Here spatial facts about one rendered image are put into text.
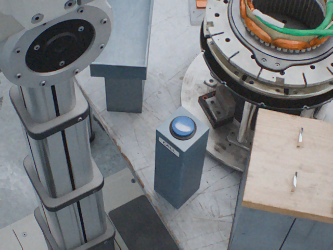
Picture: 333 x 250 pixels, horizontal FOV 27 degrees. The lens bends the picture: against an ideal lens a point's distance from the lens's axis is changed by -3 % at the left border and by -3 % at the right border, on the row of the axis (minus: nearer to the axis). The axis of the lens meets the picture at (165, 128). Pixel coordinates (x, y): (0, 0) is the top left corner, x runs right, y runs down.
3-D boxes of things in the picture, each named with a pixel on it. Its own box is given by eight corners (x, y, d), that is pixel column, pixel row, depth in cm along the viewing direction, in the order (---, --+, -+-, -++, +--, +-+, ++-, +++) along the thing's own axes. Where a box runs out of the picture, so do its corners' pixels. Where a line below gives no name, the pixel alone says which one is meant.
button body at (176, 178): (175, 168, 152) (181, 105, 130) (199, 188, 149) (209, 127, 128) (153, 189, 149) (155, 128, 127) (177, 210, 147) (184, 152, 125)
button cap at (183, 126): (182, 114, 129) (182, 111, 128) (198, 127, 127) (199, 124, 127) (167, 127, 127) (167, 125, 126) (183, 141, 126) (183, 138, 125)
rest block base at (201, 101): (217, 94, 159) (217, 89, 158) (233, 121, 156) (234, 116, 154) (197, 101, 158) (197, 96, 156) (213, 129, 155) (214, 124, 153)
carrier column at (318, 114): (321, 120, 157) (343, 66, 139) (319, 128, 156) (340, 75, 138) (311, 116, 157) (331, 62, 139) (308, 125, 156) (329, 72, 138)
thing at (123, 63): (109, 49, 167) (104, -32, 143) (153, 52, 167) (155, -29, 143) (97, 139, 155) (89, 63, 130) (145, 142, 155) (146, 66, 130)
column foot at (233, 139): (231, 129, 155) (231, 127, 154) (257, 142, 153) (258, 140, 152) (225, 139, 153) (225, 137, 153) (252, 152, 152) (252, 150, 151)
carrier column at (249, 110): (248, 138, 154) (262, 85, 136) (245, 147, 152) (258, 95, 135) (238, 134, 154) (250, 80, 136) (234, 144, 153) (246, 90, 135)
